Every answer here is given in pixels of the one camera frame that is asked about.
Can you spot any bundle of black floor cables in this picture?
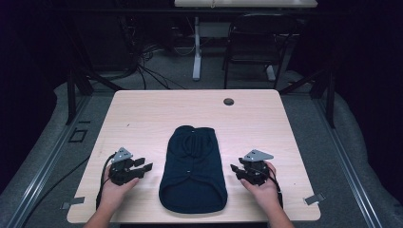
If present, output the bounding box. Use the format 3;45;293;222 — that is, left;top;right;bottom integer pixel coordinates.
117;18;191;90

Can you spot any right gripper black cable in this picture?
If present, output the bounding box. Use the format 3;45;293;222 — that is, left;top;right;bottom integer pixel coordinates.
255;166;284;210

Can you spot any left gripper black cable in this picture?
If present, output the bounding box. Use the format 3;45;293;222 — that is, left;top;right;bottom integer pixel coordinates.
95;152;118;211

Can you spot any black folding chair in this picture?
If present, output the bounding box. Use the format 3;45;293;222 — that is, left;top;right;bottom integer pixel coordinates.
221;12;299;90

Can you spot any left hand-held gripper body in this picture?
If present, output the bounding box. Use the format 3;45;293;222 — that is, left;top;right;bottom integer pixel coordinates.
107;146;144;187

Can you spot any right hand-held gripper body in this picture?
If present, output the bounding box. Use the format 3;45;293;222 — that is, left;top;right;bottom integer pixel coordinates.
239;148;275;187

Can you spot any person's left hand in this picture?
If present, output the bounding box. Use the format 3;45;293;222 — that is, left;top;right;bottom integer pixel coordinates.
99;165;141;214

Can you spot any grey tape strip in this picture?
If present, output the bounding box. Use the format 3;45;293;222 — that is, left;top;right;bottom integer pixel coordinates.
60;196;86;210
303;193;326;205

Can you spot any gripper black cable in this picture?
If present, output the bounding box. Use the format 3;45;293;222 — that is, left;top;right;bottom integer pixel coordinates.
95;152;118;211
255;166;284;210

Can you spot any person's right hand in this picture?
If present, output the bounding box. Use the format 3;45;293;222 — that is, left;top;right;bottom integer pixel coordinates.
240;161;281;213

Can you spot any white desk with legs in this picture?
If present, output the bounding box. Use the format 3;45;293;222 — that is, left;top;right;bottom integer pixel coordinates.
173;0;318;82

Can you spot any black metal frame stand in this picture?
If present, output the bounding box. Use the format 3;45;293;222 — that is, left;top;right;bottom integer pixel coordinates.
62;12;127;125
278;47;337;129

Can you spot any dark navy knit garment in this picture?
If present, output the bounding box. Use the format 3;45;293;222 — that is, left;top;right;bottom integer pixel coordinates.
158;124;228;215

